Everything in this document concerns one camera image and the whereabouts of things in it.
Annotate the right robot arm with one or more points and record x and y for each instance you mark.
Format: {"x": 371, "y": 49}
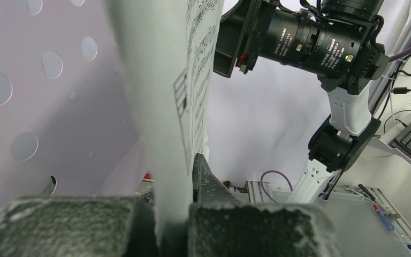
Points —
{"x": 340, "y": 140}

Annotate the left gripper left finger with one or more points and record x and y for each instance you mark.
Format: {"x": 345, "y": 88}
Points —
{"x": 77, "y": 226}

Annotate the sheet music page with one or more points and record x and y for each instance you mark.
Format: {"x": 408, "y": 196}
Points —
{"x": 167, "y": 50}

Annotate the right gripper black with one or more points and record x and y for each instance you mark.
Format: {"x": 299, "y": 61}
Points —
{"x": 330, "y": 40}

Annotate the lilac perforated music stand desk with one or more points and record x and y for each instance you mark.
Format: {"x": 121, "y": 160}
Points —
{"x": 65, "y": 123}

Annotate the blue red pen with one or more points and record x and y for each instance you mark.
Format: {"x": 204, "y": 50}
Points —
{"x": 377, "y": 208}

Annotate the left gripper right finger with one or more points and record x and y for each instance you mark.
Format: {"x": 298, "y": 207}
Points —
{"x": 221, "y": 225}

